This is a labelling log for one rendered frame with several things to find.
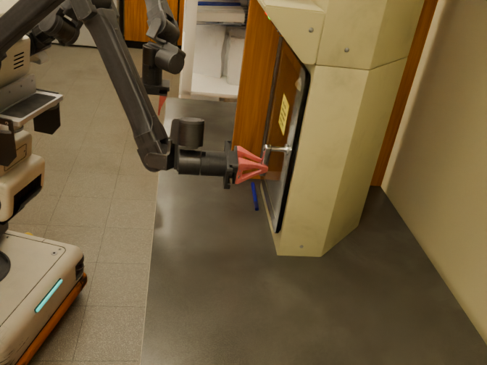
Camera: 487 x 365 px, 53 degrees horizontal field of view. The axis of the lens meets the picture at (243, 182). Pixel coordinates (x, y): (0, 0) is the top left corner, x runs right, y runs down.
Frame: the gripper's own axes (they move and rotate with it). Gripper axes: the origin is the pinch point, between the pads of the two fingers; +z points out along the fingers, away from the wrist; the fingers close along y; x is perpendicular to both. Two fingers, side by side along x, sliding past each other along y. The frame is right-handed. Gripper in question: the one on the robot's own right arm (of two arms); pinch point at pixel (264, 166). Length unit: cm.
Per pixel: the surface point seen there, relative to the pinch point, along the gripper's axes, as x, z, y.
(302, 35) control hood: -32.4, 2.1, 1.7
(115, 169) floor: 161, -60, 162
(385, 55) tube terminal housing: -28.1, 20.9, 5.0
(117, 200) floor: 151, -54, 125
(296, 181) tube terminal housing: -2.0, 6.3, -6.4
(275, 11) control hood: -36.1, -3.6, 2.7
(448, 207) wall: 7.6, 48.3, -3.1
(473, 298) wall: 13, 48, -26
